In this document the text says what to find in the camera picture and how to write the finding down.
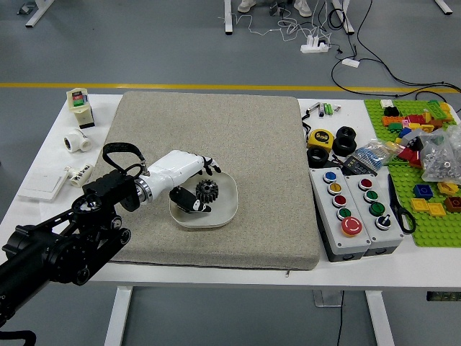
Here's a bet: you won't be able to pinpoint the black rubber tyre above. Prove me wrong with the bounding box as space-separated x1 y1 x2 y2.
331 135 358 156
336 125 358 140
306 146 329 169

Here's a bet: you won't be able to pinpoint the white square dish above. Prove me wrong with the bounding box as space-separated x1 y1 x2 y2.
169 169 238 228

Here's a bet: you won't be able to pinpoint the black floor cable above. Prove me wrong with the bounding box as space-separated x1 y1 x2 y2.
326 6 461 100

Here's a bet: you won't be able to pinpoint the white tangled cable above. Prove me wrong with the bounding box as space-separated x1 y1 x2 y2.
218 0 334 45

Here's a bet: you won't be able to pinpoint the white table leg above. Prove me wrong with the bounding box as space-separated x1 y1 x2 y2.
363 290 395 346
104 286 134 346

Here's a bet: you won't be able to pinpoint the grey-brown cushion mat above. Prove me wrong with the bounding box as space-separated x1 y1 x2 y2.
67 90 321 272

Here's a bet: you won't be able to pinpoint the white power strip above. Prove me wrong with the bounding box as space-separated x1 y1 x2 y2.
300 35 331 54

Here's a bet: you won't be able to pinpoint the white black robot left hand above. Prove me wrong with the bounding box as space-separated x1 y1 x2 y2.
146 149 221 215

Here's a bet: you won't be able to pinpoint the white pipe piece with writing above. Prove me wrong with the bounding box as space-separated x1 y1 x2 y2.
64 162 95 187

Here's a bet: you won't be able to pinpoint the black scissors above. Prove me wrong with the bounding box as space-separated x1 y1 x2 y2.
387 174 417 234

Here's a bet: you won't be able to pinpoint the clear bag of metal nuts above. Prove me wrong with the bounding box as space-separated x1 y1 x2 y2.
419 125 461 183

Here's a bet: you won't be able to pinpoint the big black gear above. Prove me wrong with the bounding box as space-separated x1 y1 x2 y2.
194 179 220 204

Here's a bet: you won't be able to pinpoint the white background desk leg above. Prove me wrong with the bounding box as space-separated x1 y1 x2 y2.
331 0 356 35
24 0 55 28
223 0 233 36

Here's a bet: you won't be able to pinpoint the grey metal bracket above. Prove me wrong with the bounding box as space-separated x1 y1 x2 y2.
312 290 343 308

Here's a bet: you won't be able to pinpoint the white pipe tee fitting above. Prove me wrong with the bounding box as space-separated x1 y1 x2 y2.
63 128 93 152

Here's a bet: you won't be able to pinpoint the cream switch box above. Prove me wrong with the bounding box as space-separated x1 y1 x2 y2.
66 88 97 130

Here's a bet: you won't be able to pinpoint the clear bag of blue parts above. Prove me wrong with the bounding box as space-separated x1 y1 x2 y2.
351 140 400 170

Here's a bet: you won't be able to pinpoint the green building baseplate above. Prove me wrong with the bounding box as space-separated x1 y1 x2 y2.
363 97 461 249

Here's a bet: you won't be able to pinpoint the yellow tape measure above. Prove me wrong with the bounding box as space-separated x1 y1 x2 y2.
307 128 336 149

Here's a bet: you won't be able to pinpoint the long green brick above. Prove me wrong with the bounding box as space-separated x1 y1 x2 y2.
426 100 447 120

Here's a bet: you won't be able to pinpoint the grey button box with selector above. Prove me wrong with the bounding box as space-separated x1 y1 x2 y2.
344 174 405 257

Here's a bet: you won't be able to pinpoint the black digital meter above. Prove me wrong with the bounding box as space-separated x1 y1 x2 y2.
340 151 379 177

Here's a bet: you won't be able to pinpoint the grey button box with stop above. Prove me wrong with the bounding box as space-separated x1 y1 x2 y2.
309 168 372 263

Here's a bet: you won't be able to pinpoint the red brick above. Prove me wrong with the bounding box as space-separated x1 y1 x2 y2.
398 147 422 169

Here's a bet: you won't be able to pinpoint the white flat panel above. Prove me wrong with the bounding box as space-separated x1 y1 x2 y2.
17 172 66 202

